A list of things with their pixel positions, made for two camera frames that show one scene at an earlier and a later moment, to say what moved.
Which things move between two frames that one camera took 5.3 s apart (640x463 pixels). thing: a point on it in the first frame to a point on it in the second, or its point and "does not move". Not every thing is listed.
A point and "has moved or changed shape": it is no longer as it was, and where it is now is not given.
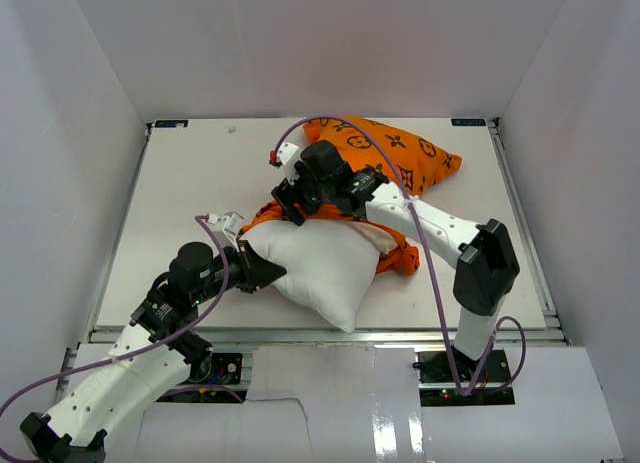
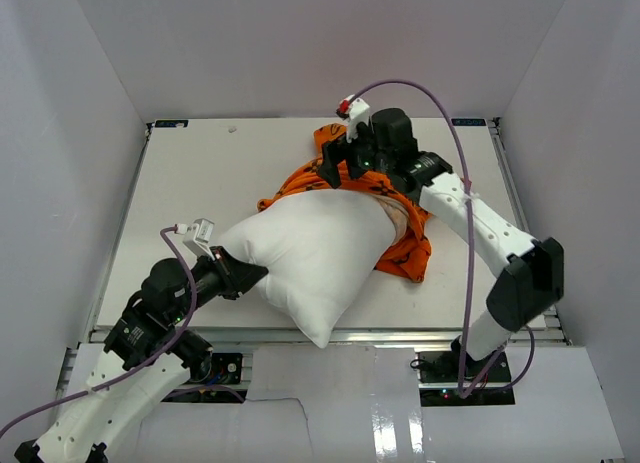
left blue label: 171,124 does not move
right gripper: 286,198 to 338,151
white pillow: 329,266 has moved or changed shape
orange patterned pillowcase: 409,163 has moved or changed shape
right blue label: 468,122 does not move
